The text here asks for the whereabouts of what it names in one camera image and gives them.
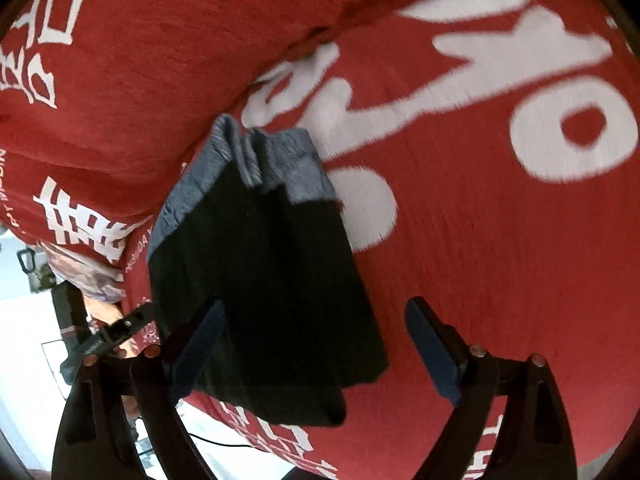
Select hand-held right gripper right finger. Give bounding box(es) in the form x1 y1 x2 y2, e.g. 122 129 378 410
405 296 581 480

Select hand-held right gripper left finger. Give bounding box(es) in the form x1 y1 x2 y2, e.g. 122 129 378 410
52 299 227 480

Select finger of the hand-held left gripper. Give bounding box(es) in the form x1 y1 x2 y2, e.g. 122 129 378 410
106 306 153 338

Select black pants with grey waistband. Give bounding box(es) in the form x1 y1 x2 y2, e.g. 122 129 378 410
146 114 391 428

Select person's left hand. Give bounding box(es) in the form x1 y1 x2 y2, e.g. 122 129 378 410
87 296 138 361

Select white pillow with colourful print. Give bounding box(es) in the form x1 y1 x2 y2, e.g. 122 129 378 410
37 242 126 303

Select red blanket with white print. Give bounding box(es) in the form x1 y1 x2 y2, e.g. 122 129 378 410
120 0 640 480

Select red pillow with white print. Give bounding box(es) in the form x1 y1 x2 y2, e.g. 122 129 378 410
0 0 566 266

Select black cable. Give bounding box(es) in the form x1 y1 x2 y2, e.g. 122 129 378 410
187 432 261 450

